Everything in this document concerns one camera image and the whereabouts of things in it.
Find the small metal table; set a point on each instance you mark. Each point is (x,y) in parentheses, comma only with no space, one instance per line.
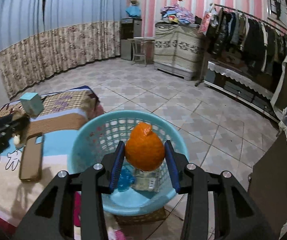
(143,39)

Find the white lace cloth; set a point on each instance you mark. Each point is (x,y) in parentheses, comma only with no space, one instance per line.
(233,76)

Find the row of hanging clothes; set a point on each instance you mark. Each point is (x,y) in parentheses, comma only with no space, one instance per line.
(253,37)

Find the teal cardboard box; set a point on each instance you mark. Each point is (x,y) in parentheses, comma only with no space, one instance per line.
(32,103)

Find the blue floral curtain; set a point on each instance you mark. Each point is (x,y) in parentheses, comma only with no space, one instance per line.
(58,50)

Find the brown woven basket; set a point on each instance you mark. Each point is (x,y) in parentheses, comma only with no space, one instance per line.
(143,217)

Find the pile of colourful clothes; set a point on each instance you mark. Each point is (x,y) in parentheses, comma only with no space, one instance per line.
(177,13)

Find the light blue plastic basket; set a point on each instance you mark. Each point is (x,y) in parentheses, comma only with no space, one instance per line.
(133,201)

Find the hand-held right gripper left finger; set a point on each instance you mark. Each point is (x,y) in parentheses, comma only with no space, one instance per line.
(116,166)

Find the blue crumpled plastic wrapper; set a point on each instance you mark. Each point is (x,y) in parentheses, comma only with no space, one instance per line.
(127,179)

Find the metal clothes rack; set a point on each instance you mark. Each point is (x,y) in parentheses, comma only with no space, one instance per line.
(223,6)

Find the blue wrapped flower pot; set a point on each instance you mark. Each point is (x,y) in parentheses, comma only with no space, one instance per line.
(133,10)

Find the pink hanging bag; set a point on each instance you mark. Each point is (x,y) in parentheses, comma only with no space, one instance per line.
(206,22)

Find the printed blanket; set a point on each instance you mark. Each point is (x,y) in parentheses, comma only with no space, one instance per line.
(66,120)

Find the grey paper packet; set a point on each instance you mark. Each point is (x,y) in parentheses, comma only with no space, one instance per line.
(146,182)

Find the white plastic stool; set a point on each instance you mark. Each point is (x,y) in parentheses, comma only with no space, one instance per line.
(139,55)

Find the cabinet with patterned cover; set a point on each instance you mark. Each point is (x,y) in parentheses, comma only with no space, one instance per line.
(176,50)

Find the low dark cabinet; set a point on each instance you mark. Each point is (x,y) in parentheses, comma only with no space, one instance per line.
(238,88)

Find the white crumpled tissue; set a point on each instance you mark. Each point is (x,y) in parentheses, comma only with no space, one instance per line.
(18,140)

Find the pink cloth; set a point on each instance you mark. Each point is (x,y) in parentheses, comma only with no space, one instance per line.
(78,210)

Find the grey water dispenser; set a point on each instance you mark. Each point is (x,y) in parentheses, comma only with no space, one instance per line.
(127,30)

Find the brown phone case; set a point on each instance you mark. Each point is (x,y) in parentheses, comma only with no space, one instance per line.
(31,160)

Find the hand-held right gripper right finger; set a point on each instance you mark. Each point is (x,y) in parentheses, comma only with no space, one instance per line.
(171,166)

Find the dark wooden cabinet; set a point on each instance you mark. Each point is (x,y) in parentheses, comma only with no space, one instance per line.
(271,180)

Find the orange citrus fruit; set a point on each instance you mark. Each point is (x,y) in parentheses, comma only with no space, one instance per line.
(143,152)

